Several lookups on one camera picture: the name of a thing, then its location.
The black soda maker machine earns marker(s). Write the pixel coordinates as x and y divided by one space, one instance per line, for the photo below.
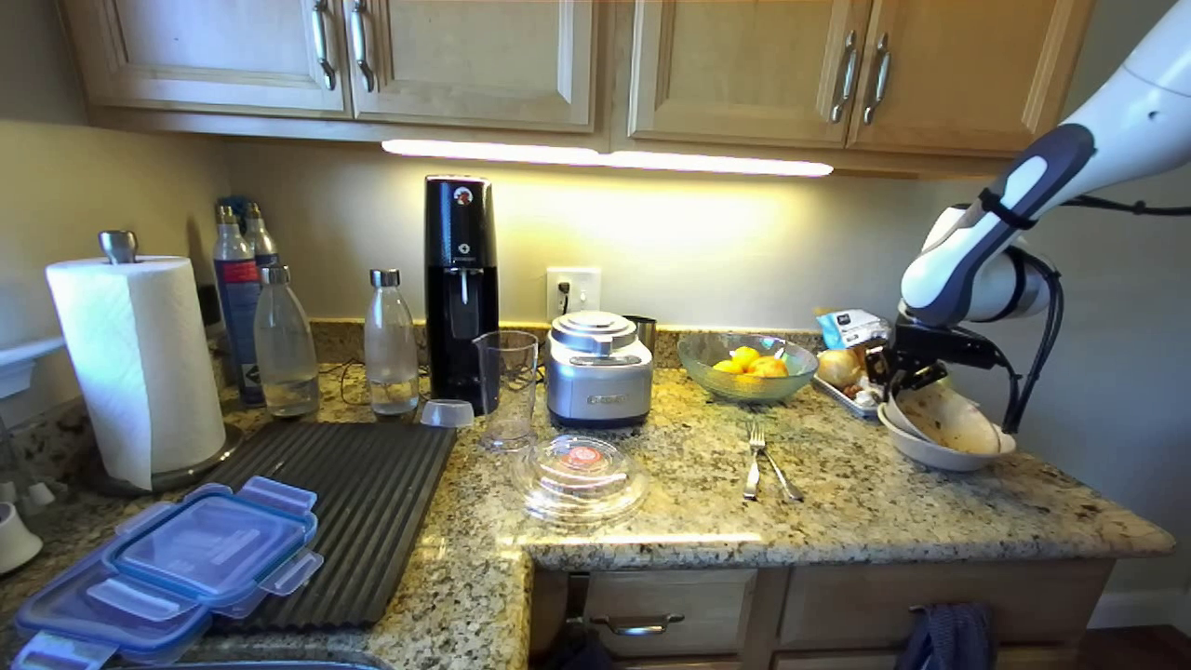
459 283

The clear plastic bottle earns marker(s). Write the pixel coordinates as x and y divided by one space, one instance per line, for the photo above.
389 346

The glass bowl with lemons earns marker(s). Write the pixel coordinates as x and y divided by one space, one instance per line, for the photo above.
746 370

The yellow onion back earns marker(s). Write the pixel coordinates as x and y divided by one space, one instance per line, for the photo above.
841 365

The paper towel roll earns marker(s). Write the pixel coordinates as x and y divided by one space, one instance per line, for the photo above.
141 350

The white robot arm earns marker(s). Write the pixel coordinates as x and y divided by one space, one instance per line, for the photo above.
968 269

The white silver kitchen appliance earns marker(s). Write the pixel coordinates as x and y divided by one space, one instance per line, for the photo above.
596 370

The blue white plastic bag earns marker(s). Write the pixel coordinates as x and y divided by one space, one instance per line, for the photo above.
845 328

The black dish drying mat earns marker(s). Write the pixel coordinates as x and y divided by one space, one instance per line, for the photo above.
375 490

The dark hanging dish towel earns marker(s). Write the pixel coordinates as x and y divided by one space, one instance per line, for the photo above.
951 638

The white wall outlet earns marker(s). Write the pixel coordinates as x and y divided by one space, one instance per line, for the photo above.
572 292

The glass jar upside down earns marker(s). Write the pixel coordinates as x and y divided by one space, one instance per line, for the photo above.
581 478

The silver fork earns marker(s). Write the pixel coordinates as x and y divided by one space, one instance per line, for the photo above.
791 492
753 473

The beige ceramic bowl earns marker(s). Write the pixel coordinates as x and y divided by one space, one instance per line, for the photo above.
942 431

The blue plastic container lids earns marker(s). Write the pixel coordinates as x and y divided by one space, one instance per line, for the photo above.
170 576

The red labelled bottle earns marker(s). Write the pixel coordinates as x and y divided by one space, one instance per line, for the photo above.
242 248

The under-cabinet light strip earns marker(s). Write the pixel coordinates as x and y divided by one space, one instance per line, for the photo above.
595 158

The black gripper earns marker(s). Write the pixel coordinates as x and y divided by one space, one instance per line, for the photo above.
921 356

